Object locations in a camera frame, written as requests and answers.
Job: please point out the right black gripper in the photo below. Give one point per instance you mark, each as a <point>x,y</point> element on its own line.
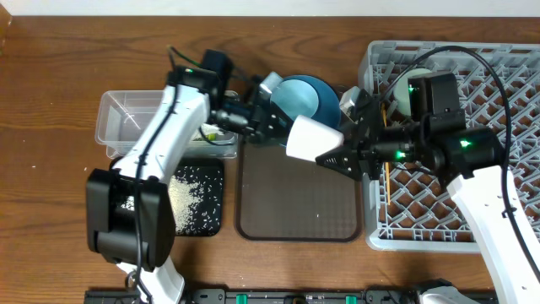
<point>361,153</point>

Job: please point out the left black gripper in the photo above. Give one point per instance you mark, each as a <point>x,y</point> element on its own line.
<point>265,134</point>

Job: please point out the pink paper cup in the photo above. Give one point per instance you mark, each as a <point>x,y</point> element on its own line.
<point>309,139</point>

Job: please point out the green yellow snack wrapper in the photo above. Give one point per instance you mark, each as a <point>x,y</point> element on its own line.
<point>210,136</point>

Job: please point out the mint green bowl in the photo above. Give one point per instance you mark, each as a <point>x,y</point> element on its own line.
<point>401,93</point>

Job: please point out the white rice pile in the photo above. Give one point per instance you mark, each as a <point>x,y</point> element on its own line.
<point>196,194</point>

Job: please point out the light blue bowl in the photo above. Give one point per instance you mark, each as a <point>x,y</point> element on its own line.
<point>296,98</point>

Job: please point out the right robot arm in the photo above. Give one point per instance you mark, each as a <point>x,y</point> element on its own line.
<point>467,162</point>

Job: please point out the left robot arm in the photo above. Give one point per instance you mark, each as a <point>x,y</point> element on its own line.
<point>189,95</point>

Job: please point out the grey plastic dishwasher rack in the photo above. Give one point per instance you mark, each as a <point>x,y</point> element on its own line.
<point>422,216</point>

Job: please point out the black rectangular waste tray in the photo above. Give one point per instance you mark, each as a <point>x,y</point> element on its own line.
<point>130,203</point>

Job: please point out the clear plastic waste bin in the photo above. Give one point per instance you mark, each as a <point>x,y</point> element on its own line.
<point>124,114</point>

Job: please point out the dark blue plate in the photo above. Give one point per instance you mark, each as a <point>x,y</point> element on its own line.
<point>328,111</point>

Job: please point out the brown plastic serving tray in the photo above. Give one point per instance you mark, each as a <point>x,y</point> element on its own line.
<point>285,199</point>

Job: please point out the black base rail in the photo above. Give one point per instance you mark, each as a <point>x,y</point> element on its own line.
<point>217,296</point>

